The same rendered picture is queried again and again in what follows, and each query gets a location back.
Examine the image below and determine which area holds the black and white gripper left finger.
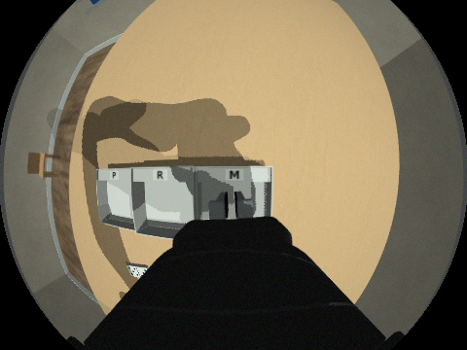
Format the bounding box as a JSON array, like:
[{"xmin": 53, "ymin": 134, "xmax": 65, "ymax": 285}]
[{"xmin": 208, "ymin": 192, "xmax": 229, "ymax": 220}]

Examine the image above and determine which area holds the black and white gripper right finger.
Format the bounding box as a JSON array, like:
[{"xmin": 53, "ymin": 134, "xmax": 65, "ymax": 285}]
[{"xmin": 234, "ymin": 192, "xmax": 253, "ymax": 219}]

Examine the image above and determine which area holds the grey domino with black dots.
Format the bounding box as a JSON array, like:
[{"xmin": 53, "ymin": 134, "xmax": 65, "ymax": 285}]
[{"xmin": 126, "ymin": 263, "xmax": 149, "ymax": 277}]

